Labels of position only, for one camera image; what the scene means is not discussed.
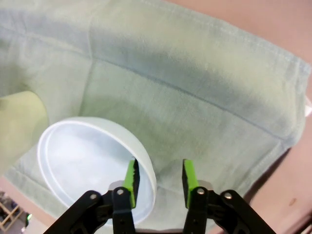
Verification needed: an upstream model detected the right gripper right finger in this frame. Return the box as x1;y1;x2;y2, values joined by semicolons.
182;159;275;234

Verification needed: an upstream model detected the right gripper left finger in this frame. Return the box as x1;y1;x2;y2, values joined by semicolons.
45;159;141;234

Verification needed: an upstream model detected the light blue bowl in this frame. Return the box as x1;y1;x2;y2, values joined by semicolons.
36;116;157;226

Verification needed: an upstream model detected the pale green tall cup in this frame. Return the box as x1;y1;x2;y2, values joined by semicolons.
0;90;49;176

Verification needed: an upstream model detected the blue cloth mat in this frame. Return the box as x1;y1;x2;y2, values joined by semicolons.
0;0;312;230

